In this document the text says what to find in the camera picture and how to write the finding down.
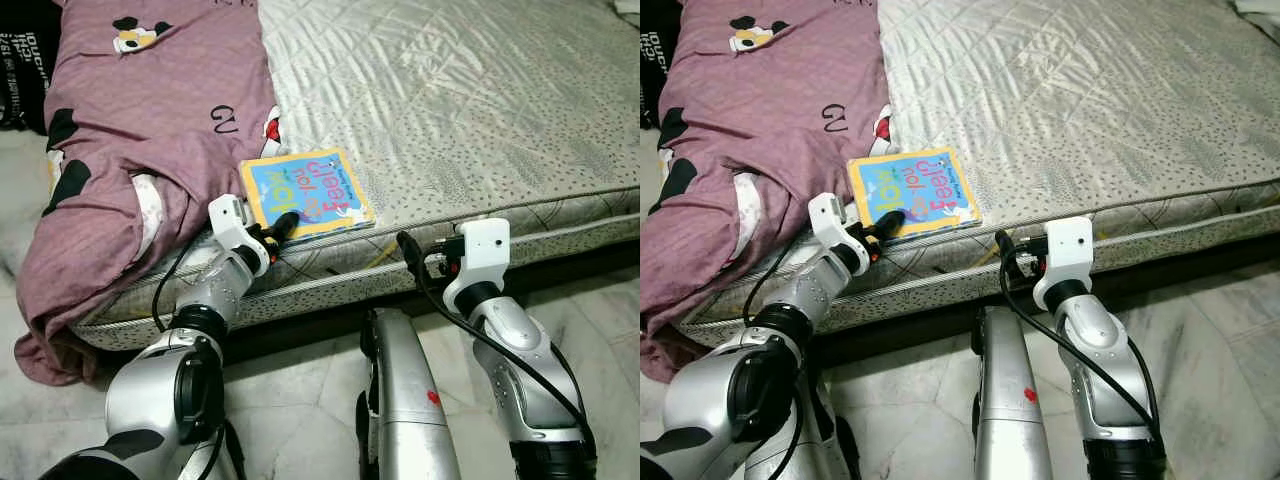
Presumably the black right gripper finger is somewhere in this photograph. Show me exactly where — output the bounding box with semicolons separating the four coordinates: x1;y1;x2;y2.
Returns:
995;229;1023;281
396;231;427;283

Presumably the colourful children's board book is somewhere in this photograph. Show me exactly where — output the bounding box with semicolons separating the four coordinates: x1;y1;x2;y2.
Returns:
848;148;984;241
240;148;377;239

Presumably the white patterned cloth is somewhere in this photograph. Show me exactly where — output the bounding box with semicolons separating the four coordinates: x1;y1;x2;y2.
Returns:
130;175;167;251
735;172;767;251

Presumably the silver right robot leg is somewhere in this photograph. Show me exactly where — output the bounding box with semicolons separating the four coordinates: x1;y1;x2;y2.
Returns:
970;305;1058;480
357;307;463;480

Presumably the purple cartoon print blanket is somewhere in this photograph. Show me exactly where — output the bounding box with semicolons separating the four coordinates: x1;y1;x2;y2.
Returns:
640;0;896;386
15;0;283;386

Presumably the grey quilted mattress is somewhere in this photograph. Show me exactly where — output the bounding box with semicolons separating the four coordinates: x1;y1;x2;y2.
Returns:
680;0;1280;346
70;0;641;351

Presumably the black bag with white print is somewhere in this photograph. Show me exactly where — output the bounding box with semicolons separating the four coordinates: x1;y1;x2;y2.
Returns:
640;20;669;131
0;0;51;131

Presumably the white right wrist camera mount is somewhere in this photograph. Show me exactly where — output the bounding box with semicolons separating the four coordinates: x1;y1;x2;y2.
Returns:
1033;216;1094;311
440;218;511;311

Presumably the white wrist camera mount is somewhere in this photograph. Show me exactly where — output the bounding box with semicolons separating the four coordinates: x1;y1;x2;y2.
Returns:
808;193;871;271
440;218;511;311
1033;216;1094;311
207;195;271;276

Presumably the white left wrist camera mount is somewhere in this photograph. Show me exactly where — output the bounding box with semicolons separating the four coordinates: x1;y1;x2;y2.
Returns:
808;193;871;271
207;195;271;276

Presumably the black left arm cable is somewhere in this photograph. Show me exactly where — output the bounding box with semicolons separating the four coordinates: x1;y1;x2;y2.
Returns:
745;235;816;331
152;235;216;331

